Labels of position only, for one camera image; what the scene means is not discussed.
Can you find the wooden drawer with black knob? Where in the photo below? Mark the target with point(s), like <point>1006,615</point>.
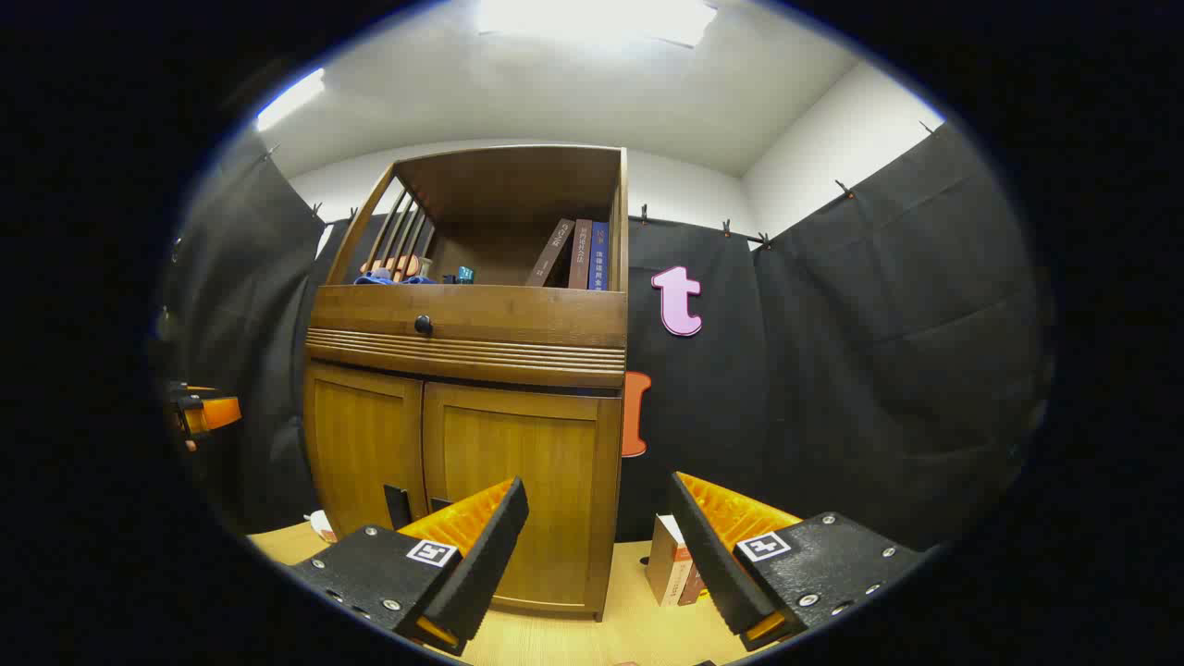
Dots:
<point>536,319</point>

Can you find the large ceiling light panel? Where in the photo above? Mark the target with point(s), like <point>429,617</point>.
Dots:
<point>592,18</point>

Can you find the beige book with orange label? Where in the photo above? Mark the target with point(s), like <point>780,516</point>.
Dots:
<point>666,564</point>

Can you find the leaning dark brown book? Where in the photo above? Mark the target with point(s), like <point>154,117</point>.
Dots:
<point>549,254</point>

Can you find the tan round object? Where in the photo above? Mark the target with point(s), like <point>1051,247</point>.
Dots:
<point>398,266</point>

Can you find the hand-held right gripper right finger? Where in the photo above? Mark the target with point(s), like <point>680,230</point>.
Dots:
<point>712,564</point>

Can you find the blue book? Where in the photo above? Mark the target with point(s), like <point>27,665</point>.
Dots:
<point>598,257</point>

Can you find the small white packet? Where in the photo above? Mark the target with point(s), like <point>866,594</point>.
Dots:
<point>322,527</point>

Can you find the blue fabric item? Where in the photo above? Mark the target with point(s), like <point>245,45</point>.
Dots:
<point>379,278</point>

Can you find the wooden cabinet door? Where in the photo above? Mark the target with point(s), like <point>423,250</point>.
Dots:
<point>361,444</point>
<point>555,462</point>

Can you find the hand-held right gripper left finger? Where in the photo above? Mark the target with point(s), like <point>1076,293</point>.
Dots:
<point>486,564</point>

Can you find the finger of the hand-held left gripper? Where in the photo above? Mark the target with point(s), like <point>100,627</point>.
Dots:
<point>217,413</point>

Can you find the small teal box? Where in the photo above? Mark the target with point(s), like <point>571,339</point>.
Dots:
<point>462,275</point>

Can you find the wooden double-door shoe cabinet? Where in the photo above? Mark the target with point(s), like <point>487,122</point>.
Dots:
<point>462,361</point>

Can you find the small ceiling light panel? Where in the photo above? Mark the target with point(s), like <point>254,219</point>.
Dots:
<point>291,97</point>

